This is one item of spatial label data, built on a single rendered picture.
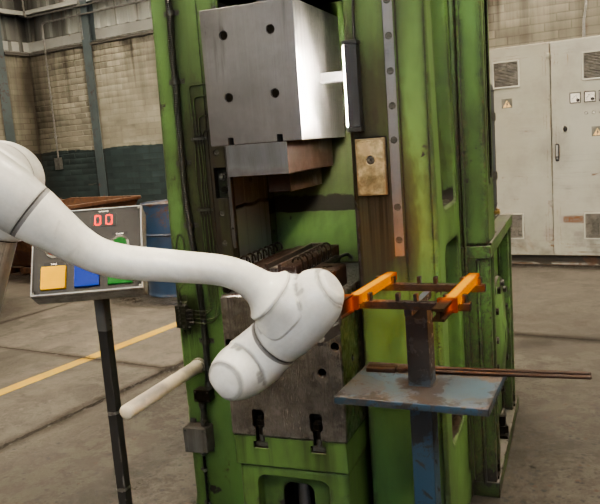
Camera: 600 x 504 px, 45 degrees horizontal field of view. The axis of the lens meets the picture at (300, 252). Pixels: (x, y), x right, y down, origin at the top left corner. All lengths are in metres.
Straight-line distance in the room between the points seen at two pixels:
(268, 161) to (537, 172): 5.29
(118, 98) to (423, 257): 8.83
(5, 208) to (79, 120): 10.07
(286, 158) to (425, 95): 0.44
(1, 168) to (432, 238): 1.32
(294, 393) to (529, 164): 5.34
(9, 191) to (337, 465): 1.37
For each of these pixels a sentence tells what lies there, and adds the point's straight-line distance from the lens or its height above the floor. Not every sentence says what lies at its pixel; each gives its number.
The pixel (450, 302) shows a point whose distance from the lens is 1.68.
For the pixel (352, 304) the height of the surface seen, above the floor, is 0.96.
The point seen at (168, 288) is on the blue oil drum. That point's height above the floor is 0.09.
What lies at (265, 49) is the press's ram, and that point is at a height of 1.63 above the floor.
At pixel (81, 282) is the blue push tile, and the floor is 0.99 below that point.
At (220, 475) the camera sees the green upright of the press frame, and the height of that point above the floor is 0.21.
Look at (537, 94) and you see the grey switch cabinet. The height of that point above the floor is 1.63.
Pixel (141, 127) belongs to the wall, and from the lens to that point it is 10.45.
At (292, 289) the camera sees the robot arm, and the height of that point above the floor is 1.12.
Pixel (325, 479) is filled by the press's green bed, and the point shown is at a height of 0.34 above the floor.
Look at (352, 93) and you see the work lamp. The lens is 2.17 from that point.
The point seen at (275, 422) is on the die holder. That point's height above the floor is 0.52.
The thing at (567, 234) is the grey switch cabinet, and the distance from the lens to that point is 7.25.
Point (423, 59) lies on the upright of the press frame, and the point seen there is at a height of 1.57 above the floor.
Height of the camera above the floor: 1.36
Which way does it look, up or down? 9 degrees down
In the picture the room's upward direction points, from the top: 4 degrees counter-clockwise
